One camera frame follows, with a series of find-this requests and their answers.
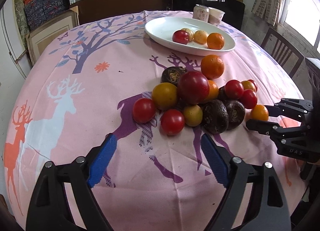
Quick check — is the yellow round fruit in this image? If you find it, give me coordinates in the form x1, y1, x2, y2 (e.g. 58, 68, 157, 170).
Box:
193, 30, 208, 45

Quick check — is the framed picture leaning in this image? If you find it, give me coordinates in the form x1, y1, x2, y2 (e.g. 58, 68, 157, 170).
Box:
26, 6, 79, 66

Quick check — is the dark wooden cabinet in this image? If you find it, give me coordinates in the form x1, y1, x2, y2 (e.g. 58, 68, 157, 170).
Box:
71, 0, 172, 25

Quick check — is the white oval plate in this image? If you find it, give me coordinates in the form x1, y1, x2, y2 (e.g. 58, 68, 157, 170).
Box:
145, 17, 235, 56

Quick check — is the dark wooden chair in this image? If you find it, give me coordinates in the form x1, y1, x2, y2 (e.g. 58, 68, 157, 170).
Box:
261, 28, 305, 78

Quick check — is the orange in plate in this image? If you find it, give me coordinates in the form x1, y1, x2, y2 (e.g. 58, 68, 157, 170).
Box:
207, 33, 225, 50

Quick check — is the striped pepino melon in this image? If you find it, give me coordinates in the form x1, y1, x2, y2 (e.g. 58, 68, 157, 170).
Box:
182, 28, 194, 42

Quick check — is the large orange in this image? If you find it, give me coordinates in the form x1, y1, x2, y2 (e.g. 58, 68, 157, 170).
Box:
201, 55, 225, 80

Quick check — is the pink drink can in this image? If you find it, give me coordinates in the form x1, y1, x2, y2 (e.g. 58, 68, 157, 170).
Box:
193, 4, 210, 23

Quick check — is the small orange mandarin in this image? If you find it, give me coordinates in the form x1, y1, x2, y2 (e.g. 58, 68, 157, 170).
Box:
249, 104, 269, 121

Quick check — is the pink deer print tablecloth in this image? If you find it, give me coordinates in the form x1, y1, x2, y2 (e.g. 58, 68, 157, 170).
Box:
3, 10, 309, 231

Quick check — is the big red plum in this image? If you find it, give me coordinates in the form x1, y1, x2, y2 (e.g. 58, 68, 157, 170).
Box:
177, 71, 209, 105

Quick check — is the red cherry tomato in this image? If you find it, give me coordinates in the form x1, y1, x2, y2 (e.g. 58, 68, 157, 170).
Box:
132, 98, 156, 123
225, 80, 244, 100
248, 79, 258, 92
239, 89, 258, 109
160, 109, 185, 136

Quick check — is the yellow orange citrus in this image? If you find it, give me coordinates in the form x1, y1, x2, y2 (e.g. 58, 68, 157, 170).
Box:
151, 82, 177, 111

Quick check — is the dark passion fruit back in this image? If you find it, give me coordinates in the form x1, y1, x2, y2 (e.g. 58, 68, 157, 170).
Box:
161, 67, 187, 86

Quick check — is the paper cup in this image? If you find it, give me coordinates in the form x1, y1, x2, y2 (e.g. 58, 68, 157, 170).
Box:
208, 7, 225, 26

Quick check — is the stack of blue boxes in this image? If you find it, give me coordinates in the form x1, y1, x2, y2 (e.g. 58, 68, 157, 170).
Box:
23, 0, 69, 31

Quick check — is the small yellow green fruit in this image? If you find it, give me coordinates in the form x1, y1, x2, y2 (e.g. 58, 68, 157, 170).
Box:
183, 105, 203, 127

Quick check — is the black monitor screen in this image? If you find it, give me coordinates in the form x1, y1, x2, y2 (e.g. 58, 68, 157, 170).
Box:
172, 0, 245, 30

